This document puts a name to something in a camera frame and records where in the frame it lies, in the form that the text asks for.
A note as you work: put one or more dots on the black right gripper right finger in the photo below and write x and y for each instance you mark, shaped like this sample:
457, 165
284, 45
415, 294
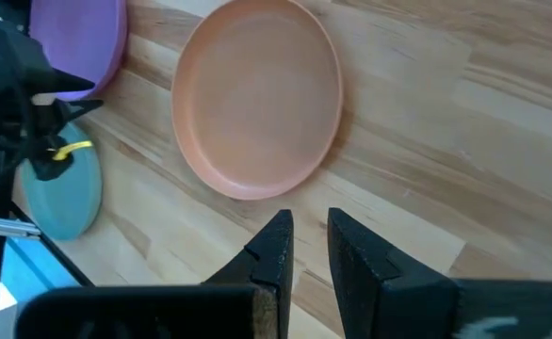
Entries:
379, 301

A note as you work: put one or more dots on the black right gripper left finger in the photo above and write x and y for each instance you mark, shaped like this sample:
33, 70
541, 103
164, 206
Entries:
271, 263

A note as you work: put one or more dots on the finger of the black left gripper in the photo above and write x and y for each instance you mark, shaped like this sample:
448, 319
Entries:
69, 84
71, 109

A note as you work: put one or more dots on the purple plate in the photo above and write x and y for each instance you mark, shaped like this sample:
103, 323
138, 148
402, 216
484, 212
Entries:
78, 37

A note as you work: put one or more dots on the teal plate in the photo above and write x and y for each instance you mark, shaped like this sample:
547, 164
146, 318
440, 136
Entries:
69, 202

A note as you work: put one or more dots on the tan pink plate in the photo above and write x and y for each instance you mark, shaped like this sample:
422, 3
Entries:
257, 103

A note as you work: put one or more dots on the silver bracket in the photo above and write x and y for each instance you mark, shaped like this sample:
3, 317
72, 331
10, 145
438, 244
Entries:
7, 226

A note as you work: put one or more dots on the black table edge rail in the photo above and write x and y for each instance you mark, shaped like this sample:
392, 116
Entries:
54, 247

